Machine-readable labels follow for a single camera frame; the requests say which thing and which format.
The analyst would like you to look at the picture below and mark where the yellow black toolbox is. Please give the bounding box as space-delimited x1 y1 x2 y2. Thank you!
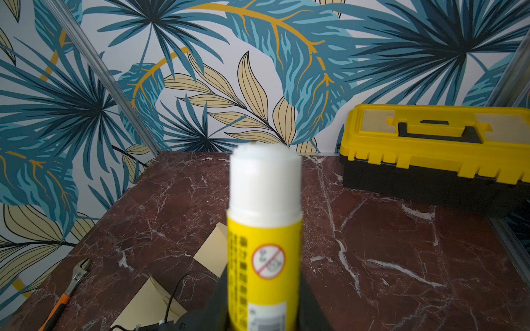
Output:
340 104 529 217

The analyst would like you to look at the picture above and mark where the orange handled wrench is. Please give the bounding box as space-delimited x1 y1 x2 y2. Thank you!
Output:
39 258 92 331

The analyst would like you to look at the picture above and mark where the yellow glue stick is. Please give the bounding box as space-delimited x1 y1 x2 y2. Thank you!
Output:
227 143 303 330

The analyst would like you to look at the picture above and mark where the manila envelope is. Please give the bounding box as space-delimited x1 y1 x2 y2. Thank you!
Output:
111 277 170 330
193 223 229 277

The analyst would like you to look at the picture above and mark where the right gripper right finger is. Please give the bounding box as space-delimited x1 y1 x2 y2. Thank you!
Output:
297 274 333 331

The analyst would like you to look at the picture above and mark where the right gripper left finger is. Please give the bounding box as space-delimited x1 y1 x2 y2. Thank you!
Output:
190 267 229 331

